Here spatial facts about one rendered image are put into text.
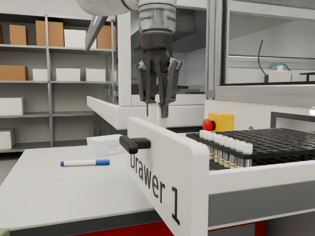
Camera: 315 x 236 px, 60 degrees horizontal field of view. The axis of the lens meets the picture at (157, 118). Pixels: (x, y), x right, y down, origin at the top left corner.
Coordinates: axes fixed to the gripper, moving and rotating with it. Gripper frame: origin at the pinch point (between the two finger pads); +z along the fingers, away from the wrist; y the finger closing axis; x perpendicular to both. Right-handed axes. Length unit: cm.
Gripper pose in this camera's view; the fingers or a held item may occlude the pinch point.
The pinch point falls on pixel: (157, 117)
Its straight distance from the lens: 67.8
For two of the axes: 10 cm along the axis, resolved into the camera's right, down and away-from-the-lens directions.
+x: 6.1, -0.9, 7.8
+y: 7.9, 0.6, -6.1
